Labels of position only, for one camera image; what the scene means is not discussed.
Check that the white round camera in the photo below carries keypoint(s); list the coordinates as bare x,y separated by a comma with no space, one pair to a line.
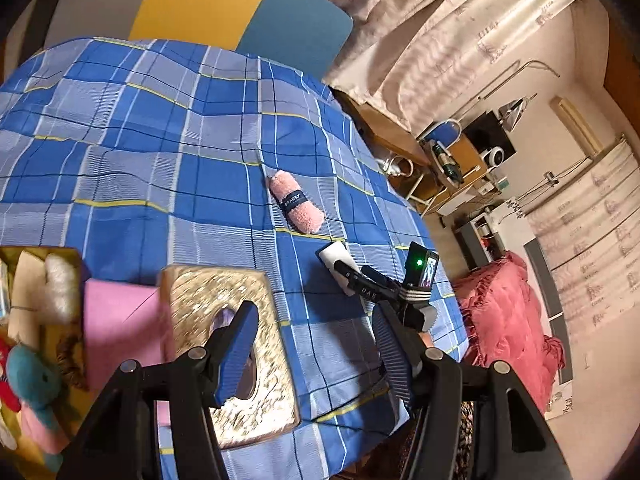
495,156

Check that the white plush toy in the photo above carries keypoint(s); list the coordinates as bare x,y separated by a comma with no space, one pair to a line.
27,285

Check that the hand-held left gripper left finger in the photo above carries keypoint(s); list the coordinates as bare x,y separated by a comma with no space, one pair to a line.
240,350

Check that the patterned floor mat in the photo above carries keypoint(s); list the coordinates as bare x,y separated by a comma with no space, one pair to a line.
450,440

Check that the multicolour padded headboard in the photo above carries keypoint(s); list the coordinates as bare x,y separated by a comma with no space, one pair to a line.
200,5

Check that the wooden desk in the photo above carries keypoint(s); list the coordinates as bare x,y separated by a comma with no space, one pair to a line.
385,125

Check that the white chair with blue back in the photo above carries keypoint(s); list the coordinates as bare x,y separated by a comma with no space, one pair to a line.
442,132

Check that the blue plaid bed sheet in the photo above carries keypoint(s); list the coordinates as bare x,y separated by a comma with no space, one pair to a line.
175,160

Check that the beige patterned curtain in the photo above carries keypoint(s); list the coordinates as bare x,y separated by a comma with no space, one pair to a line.
590,240
425,25

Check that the blue and pink plush toy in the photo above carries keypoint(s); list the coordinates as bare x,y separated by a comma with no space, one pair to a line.
35,375

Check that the pink rolled towel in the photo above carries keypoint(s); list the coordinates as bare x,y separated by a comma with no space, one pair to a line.
295,200

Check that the cream wooden plank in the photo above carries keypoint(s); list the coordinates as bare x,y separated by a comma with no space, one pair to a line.
575,125

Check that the green and black tool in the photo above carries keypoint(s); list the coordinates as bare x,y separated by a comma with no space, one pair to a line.
445,162

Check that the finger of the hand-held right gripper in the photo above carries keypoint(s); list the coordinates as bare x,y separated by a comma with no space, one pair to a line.
380,280
357,282

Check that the leopard print scrunchie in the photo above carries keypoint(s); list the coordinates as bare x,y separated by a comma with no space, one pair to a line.
70,360

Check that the wooden side table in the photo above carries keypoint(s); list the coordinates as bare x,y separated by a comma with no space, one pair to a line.
470,160

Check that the red ruffled blanket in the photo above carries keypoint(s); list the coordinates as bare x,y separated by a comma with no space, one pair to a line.
500,320

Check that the red christmas sock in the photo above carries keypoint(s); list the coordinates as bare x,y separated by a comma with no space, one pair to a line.
7,380

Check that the grey low cabinet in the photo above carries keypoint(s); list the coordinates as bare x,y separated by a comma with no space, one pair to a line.
472,240

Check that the pink box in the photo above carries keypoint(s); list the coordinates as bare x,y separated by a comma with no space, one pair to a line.
120,320

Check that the gold embossed tissue box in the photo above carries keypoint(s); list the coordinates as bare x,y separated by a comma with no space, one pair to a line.
200,300

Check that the metal rod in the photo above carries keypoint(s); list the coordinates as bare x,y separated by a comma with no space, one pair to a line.
500,80

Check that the white foam pad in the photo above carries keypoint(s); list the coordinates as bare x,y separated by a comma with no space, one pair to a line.
332,257

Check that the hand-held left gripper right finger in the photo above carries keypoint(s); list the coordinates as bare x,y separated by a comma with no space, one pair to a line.
395,350

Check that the black monitor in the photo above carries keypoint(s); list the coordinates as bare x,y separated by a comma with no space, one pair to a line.
487,132

